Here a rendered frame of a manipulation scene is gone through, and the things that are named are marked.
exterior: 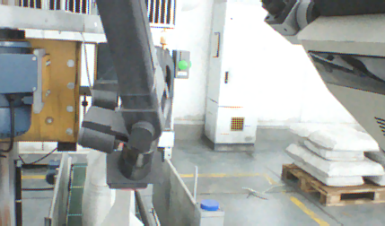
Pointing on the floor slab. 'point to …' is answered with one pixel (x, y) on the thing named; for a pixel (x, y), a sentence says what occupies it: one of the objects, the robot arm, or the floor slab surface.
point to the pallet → (330, 195)
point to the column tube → (5, 170)
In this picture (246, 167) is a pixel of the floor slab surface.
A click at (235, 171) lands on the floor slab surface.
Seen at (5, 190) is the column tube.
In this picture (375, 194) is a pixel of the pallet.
